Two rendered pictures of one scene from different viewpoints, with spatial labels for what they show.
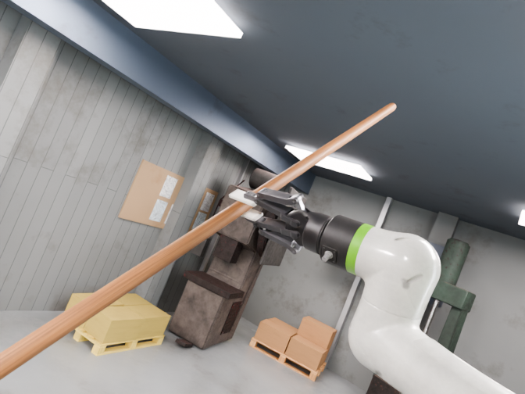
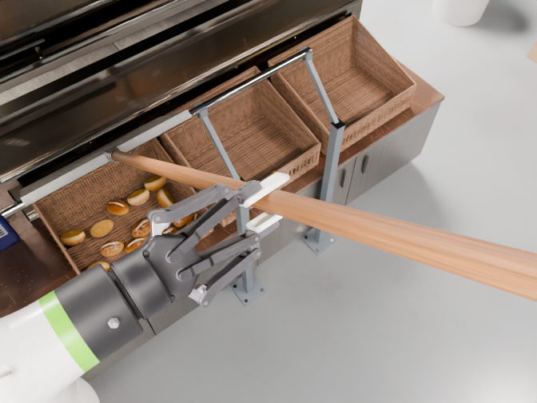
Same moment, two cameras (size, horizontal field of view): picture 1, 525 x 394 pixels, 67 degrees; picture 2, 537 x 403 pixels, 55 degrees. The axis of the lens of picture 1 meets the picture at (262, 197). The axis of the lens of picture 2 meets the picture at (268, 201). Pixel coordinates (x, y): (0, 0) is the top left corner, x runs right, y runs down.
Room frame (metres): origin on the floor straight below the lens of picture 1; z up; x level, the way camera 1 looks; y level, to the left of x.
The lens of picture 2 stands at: (0.97, -0.31, 2.49)
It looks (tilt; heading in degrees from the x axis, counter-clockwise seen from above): 57 degrees down; 109
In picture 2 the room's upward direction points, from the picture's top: straight up
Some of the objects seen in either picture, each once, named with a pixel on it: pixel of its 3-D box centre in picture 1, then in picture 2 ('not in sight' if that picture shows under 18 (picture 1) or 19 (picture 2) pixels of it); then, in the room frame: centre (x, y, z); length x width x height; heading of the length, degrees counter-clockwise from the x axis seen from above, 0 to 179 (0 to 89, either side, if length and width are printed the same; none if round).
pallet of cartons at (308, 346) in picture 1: (294, 338); not in sight; (6.62, -1.37, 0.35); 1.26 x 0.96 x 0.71; 57
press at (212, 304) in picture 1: (235, 252); not in sight; (5.91, 0.05, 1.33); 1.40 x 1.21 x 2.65; 147
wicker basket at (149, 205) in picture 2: not in sight; (122, 211); (0.05, 0.56, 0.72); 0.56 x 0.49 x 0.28; 57
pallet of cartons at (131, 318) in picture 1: (118, 320); not in sight; (4.81, 1.02, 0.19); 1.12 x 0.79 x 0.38; 147
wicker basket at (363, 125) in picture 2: not in sight; (341, 84); (0.71, 1.55, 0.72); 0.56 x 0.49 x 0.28; 57
